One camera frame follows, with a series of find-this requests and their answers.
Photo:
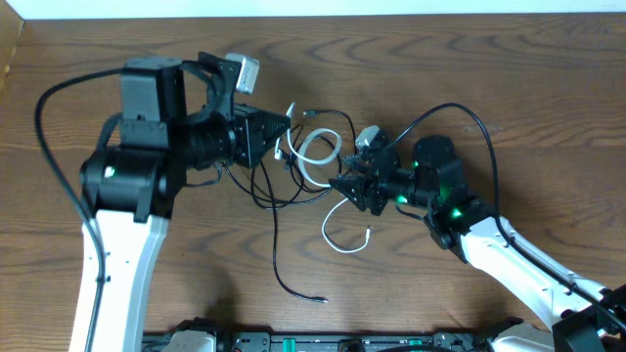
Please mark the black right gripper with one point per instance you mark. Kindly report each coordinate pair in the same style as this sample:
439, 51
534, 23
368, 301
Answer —
361, 185

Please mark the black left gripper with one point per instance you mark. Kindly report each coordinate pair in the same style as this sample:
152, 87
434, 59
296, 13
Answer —
245, 135

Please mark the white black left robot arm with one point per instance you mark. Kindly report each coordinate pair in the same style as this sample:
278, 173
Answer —
176, 116

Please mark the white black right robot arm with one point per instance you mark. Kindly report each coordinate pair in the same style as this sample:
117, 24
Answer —
579, 314

